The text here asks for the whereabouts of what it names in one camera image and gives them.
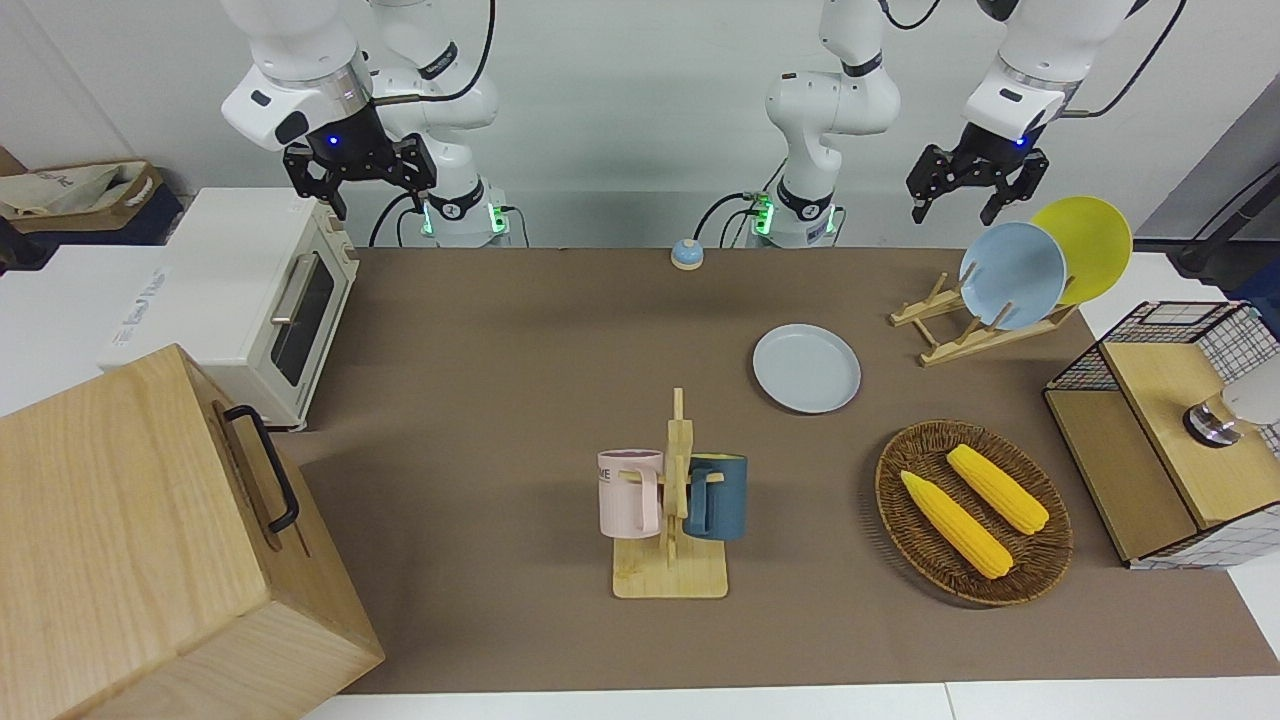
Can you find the dark blue crate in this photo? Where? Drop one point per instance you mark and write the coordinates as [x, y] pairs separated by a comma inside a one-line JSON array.
[[150, 225]]

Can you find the white toaster oven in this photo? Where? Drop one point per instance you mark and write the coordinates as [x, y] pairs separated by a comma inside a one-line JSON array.
[[230, 270]]

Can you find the gray plate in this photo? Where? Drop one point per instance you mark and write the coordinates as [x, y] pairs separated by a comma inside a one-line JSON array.
[[805, 368]]

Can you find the light blue plate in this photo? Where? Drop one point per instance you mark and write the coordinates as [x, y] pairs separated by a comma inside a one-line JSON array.
[[1015, 275]]

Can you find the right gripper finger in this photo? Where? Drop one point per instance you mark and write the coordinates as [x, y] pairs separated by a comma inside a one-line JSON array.
[[300, 170], [420, 160]]

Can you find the long yellow corn cob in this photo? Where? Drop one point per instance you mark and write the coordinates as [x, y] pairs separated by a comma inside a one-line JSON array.
[[955, 523]]

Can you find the large wooden box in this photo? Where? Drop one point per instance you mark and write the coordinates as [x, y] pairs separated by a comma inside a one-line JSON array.
[[120, 520]]

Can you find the cardboard box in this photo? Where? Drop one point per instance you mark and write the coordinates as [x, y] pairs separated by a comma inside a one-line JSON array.
[[130, 205]]

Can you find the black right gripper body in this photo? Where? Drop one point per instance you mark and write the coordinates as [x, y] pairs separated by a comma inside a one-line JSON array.
[[350, 145]]

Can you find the brown wicker basket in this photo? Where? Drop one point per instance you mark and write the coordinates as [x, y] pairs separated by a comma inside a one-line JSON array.
[[1040, 560]]

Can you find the wooden plate rack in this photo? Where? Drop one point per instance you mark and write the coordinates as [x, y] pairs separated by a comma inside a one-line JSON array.
[[960, 345]]

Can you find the white cylinder device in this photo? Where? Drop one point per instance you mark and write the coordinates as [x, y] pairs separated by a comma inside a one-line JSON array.
[[1255, 395]]

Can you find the white cloth bag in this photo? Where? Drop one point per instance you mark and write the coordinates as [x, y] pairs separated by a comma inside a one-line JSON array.
[[60, 190]]

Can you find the black stand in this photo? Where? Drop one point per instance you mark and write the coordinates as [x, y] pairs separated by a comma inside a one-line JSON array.
[[1200, 260]]

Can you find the brown table mat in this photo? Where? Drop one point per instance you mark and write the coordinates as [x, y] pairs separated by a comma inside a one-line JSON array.
[[480, 560]]

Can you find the yellow plate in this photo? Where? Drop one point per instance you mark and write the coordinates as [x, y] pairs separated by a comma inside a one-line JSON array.
[[1095, 240]]

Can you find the wooden mug tree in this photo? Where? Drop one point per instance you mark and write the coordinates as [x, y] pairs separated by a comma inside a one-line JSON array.
[[670, 580]]

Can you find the blue call bell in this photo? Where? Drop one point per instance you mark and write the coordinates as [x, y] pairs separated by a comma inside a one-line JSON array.
[[687, 255]]

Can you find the pink mug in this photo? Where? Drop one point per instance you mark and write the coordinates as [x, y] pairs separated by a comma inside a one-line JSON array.
[[625, 495]]

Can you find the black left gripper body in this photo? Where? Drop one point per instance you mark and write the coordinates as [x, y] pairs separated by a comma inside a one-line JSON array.
[[990, 150]]

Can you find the dark teal mug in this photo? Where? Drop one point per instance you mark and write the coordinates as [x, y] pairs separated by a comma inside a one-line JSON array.
[[725, 500]]

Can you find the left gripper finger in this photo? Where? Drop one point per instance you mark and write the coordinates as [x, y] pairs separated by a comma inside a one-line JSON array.
[[1025, 175], [925, 175]]

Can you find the short yellow corn cob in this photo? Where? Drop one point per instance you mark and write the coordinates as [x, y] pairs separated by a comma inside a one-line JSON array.
[[1000, 490]]

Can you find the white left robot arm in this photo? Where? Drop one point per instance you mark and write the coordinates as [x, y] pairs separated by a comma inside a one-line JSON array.
[[830, 100]]

